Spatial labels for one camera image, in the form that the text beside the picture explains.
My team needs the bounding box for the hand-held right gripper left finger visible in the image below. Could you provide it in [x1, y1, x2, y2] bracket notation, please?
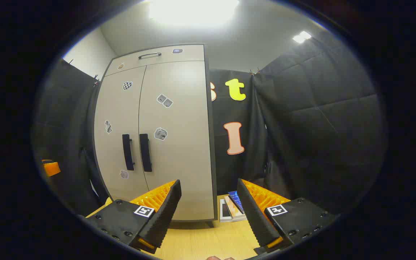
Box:
[85, 179, 182, 254]

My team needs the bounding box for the large ceiling light panel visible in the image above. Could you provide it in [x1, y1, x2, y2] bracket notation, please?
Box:
[148, 0, 240, 26]

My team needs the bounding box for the black backdrop cloth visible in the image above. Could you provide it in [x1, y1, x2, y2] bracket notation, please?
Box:
[31, 58, 109, 217]
[208, 31, 387, 217]

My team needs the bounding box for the grey cabinet door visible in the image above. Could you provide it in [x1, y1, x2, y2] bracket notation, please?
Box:
[138, 61, 216, 221]
[94, 66, 150, 203]

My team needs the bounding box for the small ceiling light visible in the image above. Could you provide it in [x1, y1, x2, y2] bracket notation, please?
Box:
[292, 31, 312, 44]

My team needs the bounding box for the grey double-door shoe cabinet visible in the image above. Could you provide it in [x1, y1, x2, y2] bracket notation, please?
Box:
[93, 44, 218, 228]

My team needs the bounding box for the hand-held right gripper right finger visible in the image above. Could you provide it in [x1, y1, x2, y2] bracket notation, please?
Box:
[237, 178, 339, 255]

